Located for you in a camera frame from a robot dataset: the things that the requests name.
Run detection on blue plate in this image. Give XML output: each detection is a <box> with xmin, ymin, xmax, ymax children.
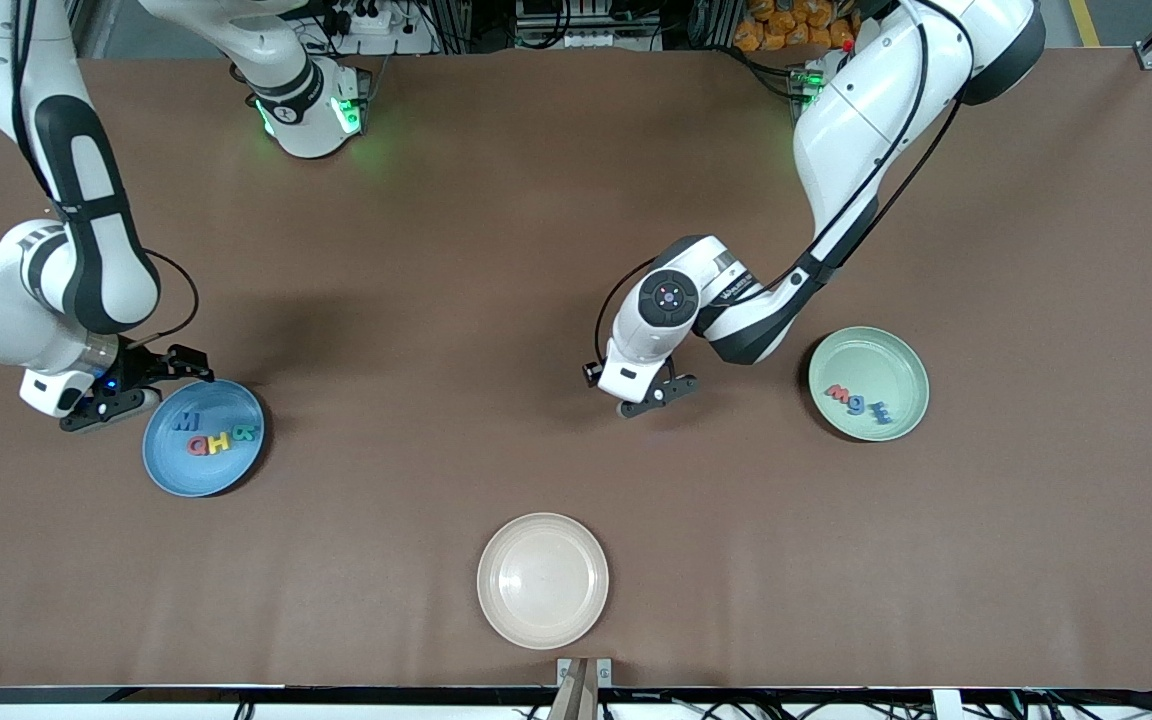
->
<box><xmin>142</xmin><ymin>378</ymin><xmax>267</xmax><ymax>499</ymax></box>

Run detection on beige plate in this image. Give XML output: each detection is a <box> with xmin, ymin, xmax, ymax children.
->
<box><xmin>477</xmin><ymin>512</ymin><xmax>610</xmax><ymax>651</ymax></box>

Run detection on green plate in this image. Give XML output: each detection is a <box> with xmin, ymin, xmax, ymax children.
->
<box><xmin>808</xmin><ymin>326</ymin><xmax>931</xmax><ymax>443</ymax></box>

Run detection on grey control box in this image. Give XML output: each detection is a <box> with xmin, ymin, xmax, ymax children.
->
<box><xmin>514</xmin><ymin>0</ymin><xmax>667</xmax><ymax>49</ymax></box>

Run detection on orange toy pile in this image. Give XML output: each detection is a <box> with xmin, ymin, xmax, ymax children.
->
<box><xmin>733</xmin><ymin>0</ymin><xmax>857</xmax><ymax>51</ymax></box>

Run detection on brown table mat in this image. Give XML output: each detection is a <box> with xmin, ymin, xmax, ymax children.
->
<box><xmin>0</xmin><ymin>45</ymin><xmax>1152</xmax><ymax>691</ymax></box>

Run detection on white power strip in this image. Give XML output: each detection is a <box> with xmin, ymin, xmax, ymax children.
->
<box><xmin>321</xmin><ymin>0</ymin><xmax>437</xmax><ymax>36</ymax></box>

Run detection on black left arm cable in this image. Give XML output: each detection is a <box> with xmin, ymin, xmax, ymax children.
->
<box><xmin>594</xmin><ymin>0</ymin><xmax>969</xmax><ymax>366</ymax></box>

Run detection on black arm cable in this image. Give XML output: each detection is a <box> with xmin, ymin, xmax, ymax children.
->
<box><xmin>594</xmin><ymin>0</ymin><xmax>969</xmax><ymax>366</ymax></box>
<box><xmin>11</xmin><ymin>0</ymin><xmax>201</xmax><ymax>346</ymax></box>

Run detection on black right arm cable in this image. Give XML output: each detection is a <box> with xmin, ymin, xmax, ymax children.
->
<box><xmin>11</xmin><ymin>0</ymin><xmax>201</xmax><ymax>346</ymax></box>

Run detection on metal mounting bracket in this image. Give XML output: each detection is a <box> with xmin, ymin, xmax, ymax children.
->
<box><xmin>556</xmin><ymin>657</ymin><xmax>613</xmax><ymax>720</ymax></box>

